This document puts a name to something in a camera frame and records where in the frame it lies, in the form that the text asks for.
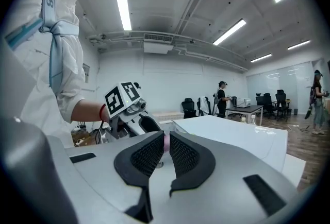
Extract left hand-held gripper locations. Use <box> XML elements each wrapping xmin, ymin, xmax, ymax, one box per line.
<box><xmin>104</xmin><ymin>81</ymin><xmax>163</xmax><ymax>140</ymax></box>

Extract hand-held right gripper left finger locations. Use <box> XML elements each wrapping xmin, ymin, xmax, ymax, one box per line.
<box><xmin>65</xmin><ymin>130</ymin><xmax>166</xmax><ymax>223</ymax></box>

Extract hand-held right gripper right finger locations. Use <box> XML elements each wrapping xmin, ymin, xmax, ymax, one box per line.
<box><xmin>169</xmin><ymin>131</ymin><xmax>300</xmax><ymax>224</ymax></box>

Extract purple eggplant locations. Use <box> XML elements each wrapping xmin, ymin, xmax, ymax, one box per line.
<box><xmin>163</xmin><ymin>134</ymin><xmax>171</xmax><ymax>153</ymax></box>

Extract white microwave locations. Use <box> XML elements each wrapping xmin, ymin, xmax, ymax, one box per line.
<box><xmin>158</xmin><ymin>114</ymin><xmax>288</xmax><ymax>173</ymax></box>

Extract person's left forearm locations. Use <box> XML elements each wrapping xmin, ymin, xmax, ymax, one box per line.
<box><xmin>71</xmin><ymin>98</ymin><xmax>110</xmax><ymax>124</ymax></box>

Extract checkered cloth table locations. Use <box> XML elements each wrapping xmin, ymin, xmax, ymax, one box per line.
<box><xmin>151</xmin><ymin>111</ymin><xmax>185</xmax><ymax>123</ymax></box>

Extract red wrist band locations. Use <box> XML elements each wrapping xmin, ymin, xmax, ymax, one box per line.
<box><xmin>98</xmin><ymin>104</ymin><xmax>107</xmax><ymax>121</ymax></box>

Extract black office chair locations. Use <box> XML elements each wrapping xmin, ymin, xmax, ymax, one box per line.
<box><xmin>181</xmin><ymin>98</ymin><xmax>197</xmax><ymax>119</ymax></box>
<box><xmin>262</xmin><ymin>93</ymin><xmax>275</xmax><ymax>118</ymax></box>
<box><xmin>255</xmin><ymin>93</ymin><xmax>265</xmax><ymax>115</ymax></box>
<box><xmin>275</xmin><ymin>89</ymin><xmax>290</xmax><ymax>121</ymax></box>
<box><xmin>197</xmin><ymin>96</ymin><xmax>214</xmax><ymax>117</ymax></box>

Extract white jacket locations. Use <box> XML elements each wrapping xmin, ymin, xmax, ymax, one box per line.
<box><xmin>198</xmin><ymin>96</ymin><xmax>210</xmax><ymax>115</ymax></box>

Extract dark top table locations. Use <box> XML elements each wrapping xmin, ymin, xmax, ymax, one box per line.
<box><xmin>225</xmin><ymin>105</ymin><xmax>265</xmax><ymax>126</ymax></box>

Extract white boxy appliance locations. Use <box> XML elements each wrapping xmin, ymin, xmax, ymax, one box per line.
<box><xmin>236</xmin><ymin>98</ymin><xmax>252</xmax><ymax>109</ymax></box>

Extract white air conditioner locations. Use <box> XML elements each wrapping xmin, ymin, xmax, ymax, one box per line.
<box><xmin>143</xmin><ymin>33</ymin><xmax>174</xmax><ymax>54</ymax></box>

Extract white ceiling pipes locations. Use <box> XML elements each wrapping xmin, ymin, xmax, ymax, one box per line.
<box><xmin>89</xmin><ymin>29</ymin><xmax>249</xmax><ymax>72</ymax></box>

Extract white table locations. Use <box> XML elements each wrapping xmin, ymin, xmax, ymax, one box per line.
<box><xmin>279</xmin><ymin>152</ymin><xmax>307</xmax><ymax>189</ymax></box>

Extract person's white clothing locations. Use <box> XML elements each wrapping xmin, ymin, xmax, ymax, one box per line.
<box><xmin>5</xmin><ymin>0</ymin><xmax>86</xmax><ymax>148</ymax></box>

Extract white wall electrical box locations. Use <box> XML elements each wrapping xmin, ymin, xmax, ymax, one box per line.
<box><xmin>82</xmin><ymin>63</ymin><xmax>91</xmax><ymax>84</ymax></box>

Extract light blue neck strap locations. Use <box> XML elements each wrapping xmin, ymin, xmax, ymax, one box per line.
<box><xmin>38</xmin><ymin>0</ymin><xmax>79</xmax><ymax>95</ymax></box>

